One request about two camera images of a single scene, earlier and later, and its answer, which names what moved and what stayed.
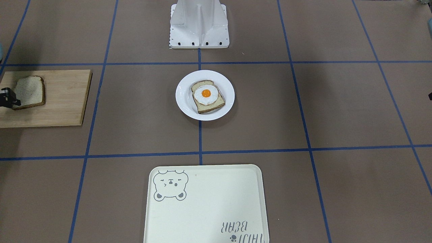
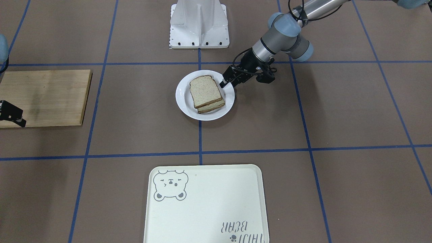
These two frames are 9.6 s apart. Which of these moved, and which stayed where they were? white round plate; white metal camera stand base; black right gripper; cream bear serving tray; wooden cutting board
Moved: black right gripper
Stayed: white metal camera stand base; white round plate; cream bear serving tray; wooden cutting board
